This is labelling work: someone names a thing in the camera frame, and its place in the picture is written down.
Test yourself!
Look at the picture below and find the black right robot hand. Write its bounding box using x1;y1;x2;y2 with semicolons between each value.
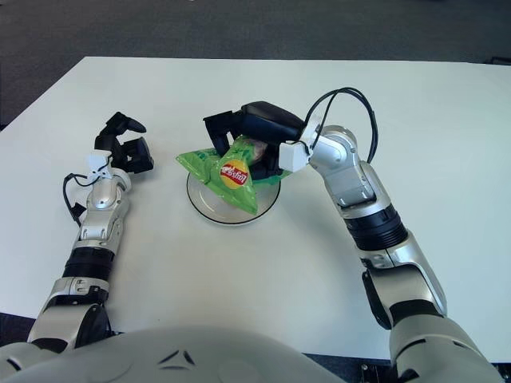
202;101;323;181

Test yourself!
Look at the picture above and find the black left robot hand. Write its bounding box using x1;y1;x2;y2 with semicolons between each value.
86;111;156;180

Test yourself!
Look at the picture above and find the green chip bag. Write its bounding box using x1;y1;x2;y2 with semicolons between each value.
175;134;295;215

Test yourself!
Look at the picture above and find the white plate with black rim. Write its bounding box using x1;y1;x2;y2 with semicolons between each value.
186;169;281;227

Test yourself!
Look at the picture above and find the grey robot torso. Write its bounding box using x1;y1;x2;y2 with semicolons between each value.
0;325;348;383

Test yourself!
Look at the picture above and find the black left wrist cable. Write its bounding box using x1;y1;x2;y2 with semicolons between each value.
62;172;101;224

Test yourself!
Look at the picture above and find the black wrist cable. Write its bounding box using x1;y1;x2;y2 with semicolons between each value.
62;172;101;224
305;87;379;164

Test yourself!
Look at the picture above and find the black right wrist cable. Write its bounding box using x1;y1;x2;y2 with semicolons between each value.
305;87;379;164

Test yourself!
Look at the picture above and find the black bracket under table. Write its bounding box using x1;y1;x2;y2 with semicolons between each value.
358;361;396;383

